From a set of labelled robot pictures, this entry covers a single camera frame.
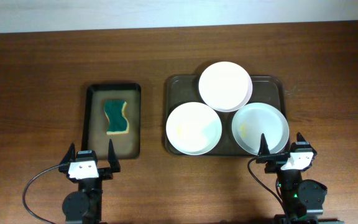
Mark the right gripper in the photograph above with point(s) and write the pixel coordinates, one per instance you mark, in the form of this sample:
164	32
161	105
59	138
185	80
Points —
275	162

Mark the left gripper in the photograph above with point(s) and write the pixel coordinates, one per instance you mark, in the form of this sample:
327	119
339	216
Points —
107	174

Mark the light grey plate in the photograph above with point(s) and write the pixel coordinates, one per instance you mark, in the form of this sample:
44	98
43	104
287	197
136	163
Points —
255	120

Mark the green yellow sponge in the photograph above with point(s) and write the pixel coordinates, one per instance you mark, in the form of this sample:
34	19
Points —
115	114

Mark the white plate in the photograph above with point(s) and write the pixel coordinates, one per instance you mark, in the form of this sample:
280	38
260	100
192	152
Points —
193	128

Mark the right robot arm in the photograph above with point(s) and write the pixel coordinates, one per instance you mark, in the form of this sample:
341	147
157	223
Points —
301	199

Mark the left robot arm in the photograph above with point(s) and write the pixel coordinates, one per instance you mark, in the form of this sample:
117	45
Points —
85	205

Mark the black water tray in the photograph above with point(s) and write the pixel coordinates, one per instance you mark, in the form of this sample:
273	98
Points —
95	136

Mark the large brown serving tray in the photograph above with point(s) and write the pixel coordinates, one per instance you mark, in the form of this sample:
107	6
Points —
184	88

